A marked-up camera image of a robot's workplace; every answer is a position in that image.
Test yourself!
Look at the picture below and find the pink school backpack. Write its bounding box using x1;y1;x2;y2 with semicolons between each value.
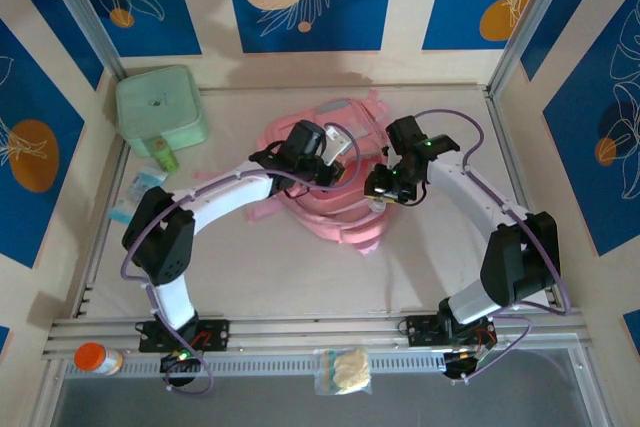
194;88;396;258

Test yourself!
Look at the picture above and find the small green bottle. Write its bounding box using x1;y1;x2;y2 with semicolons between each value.
152;136;180;174

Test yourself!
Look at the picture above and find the mint green fabric pouch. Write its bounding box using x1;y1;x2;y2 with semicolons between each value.
115;64;210;157

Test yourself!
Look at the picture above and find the light blue tissue packet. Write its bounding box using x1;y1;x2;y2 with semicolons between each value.
108;169;170;223

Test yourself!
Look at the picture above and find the grey metal panel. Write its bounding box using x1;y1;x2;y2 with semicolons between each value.
49;374;614;427

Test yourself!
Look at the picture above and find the orange capped bottle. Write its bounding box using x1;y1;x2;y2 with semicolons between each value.
73;341;124;377

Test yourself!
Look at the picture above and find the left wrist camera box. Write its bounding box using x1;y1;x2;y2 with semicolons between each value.
322;125;355;167

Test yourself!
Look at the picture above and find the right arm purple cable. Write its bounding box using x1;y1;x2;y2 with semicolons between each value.
414;109;575;384

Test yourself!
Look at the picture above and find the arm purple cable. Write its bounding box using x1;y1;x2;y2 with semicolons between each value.
119;96;369;397
414;109;575;384

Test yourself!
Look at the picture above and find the aluminium mounting rail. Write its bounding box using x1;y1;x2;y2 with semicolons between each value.
42;309;594;361

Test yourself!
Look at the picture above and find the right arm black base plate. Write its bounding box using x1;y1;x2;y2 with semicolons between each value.
405;314;496;348

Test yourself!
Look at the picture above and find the aluminium corner post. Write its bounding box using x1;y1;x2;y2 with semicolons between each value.
487;0;586;98
37;0;126;83

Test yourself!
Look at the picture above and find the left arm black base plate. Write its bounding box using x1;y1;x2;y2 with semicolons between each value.
138;319;231;353

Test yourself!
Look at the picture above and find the slotted grey cable duct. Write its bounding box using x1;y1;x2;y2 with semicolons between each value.
62;350;576;379

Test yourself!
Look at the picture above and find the black cable mount bracket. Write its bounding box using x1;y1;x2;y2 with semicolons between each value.
442;346;499;381
158;349;204;389

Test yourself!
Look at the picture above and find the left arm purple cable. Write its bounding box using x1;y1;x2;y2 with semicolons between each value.
119;96;369;397

